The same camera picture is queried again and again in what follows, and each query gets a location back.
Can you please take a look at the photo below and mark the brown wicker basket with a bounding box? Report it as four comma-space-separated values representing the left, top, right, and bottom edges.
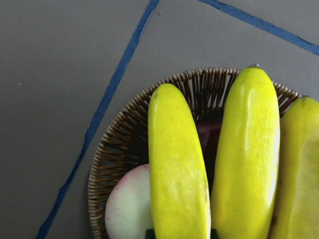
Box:
88, 68, 299, 239

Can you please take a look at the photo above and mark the yellow banana bunch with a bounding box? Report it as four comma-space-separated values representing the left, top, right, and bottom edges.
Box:
211, 66, 319, 239

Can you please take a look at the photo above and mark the dark purple fruit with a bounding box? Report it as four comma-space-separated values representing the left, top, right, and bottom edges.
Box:
196, 121, 221, 188

